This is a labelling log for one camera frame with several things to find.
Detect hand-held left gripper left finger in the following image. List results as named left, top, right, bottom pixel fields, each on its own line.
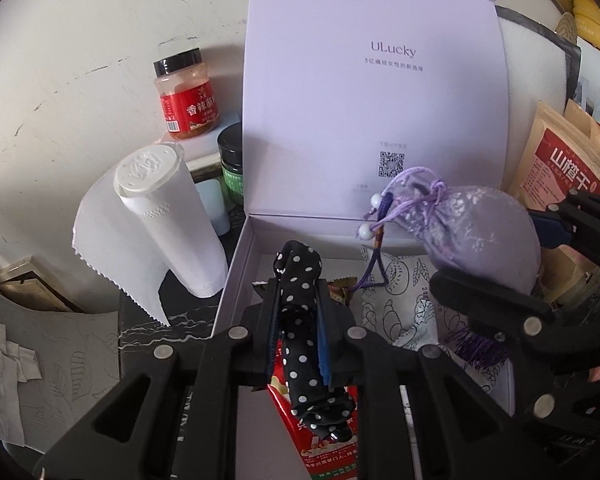
left=32, top=280, right=282, bottom=480

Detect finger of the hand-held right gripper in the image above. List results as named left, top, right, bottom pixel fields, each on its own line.
left=529, top=190, right=600, bottom=281
left=429, top=266, right=600, bottom=461

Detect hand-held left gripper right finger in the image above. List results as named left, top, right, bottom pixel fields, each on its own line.
left=314, top=281, right=581, bottom=480

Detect black polka dot scrunchie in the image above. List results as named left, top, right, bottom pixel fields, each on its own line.
left=275, top=240, right=357, bottom=443

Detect purple sachet pouch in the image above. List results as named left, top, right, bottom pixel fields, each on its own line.
left=356, top=167, right=543, bottom=371

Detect red snack packet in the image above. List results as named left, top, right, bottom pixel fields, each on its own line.
left=267, top=340, right=361, bottom=480

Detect lavender gift box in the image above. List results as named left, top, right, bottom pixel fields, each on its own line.
left=211, top=0, right=522, bottom=480

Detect kraft pouch with red label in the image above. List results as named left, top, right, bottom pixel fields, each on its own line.
left=507, top=100, right=600, bottom=211

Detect white printed snack packet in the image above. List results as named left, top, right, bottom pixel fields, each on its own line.
left=360, top=245, right=506, bottom=391

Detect kraft paper bag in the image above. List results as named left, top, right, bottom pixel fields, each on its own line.
left=562, top=99, right=600, bottom=161

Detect white foam board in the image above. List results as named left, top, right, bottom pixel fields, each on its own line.
left=497, top=15, right=571, bottom=193

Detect printed paper leaflet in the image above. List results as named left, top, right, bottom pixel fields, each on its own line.
left=572, top=40, right=600, bottom=136

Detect pale blue container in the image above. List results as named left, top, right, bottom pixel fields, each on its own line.
left=195, top=178, right=231, bottom=236

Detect white paper towel roll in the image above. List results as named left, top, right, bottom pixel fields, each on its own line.
left=112, top=142, right=229, bottom=298

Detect green jar with black lid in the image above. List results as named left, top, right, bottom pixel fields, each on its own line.
left=216, top=124, right=245, bottom=206

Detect grey chair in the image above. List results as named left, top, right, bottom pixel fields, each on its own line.
left=0, top=280, right=131, bottom=461

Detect red label seasoning jar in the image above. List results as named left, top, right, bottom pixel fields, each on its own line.
left=153, top=48, right=221, bottom=142

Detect leaning picture frames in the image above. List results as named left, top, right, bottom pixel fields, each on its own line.
left=0, top=255, right=86, bottom=313

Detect white cloth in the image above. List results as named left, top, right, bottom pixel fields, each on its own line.
left=0, top=307, right=43, bottom=446

